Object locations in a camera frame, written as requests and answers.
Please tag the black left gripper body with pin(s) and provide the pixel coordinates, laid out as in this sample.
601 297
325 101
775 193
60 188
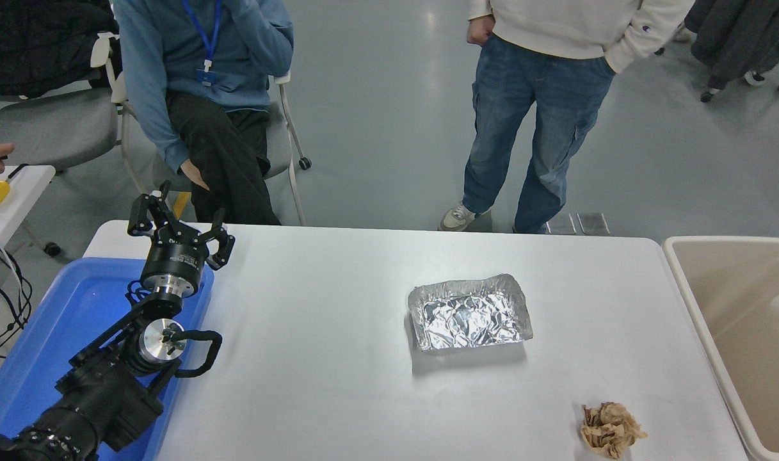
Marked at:
175 260

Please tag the crumpled tan paper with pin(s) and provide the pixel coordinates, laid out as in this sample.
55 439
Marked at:
610 430

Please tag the seated person's hand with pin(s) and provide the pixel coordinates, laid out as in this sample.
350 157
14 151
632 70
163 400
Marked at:
194 173

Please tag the standing person's hand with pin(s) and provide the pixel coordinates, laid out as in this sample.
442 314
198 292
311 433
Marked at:
480 31

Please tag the white framed chair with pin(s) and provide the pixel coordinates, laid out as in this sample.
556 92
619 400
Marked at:
279 150

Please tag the blue plastic tray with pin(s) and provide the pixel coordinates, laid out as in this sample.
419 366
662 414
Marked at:
56 320

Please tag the small white side table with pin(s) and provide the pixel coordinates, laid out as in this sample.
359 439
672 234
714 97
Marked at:
11 218

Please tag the grey office chair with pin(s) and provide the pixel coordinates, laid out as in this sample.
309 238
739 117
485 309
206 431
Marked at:
43 131

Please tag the seated person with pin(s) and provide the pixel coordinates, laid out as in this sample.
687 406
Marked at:
235 64

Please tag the black jacket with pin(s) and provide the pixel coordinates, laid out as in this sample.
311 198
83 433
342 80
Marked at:
37 45

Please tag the silver foil tray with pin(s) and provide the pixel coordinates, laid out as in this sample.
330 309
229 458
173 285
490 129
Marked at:
469 315

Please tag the metal floor plate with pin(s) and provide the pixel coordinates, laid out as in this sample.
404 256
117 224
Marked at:
562 224
593 223

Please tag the standing person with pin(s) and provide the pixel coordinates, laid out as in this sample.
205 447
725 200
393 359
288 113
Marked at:
543 109

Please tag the large pale bin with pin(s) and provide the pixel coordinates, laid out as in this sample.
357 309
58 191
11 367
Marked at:
728 288

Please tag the chair with white casters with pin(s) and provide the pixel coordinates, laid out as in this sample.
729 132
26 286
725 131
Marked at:
755 79

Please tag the dark grey coat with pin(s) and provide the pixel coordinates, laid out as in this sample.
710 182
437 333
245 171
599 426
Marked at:
741 32

